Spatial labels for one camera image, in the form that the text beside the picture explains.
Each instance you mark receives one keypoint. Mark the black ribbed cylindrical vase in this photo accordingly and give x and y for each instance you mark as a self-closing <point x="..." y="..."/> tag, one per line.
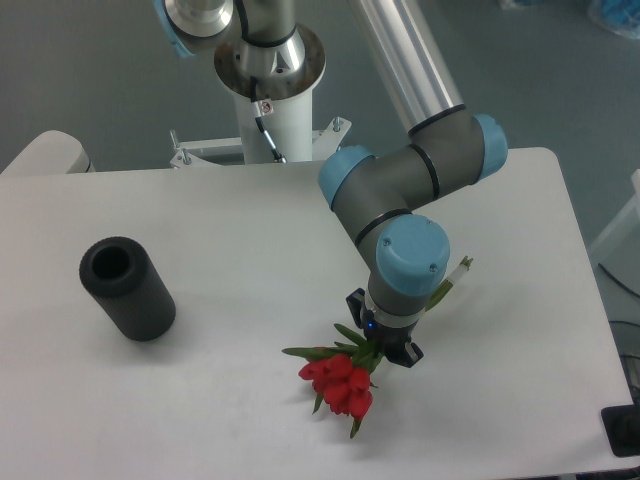
<point x="120" y="276"/>

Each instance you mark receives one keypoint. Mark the red tulip bouquet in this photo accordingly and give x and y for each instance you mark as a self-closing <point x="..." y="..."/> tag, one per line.
<point x="340" y="375"/>

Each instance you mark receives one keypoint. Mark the white rounded furniture left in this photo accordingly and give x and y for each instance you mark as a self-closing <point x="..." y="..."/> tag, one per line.
<point x="51" y="153"/>

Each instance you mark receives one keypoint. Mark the black device table edge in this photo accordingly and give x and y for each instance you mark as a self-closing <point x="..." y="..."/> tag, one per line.
<point x="622" y="429"/>

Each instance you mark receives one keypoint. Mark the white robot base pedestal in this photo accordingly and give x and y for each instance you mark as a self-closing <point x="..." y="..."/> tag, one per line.
<point x="272" y="90"/>

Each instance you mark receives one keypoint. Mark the blue object top right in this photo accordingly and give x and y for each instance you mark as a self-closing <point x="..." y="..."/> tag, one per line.
<point x="618" y="16"/>

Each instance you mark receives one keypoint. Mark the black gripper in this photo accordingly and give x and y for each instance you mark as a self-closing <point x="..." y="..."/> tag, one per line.
<point x="392" y="333"/>

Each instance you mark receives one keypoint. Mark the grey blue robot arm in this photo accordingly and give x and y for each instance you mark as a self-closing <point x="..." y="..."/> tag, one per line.
<point x="376" y="198"/>

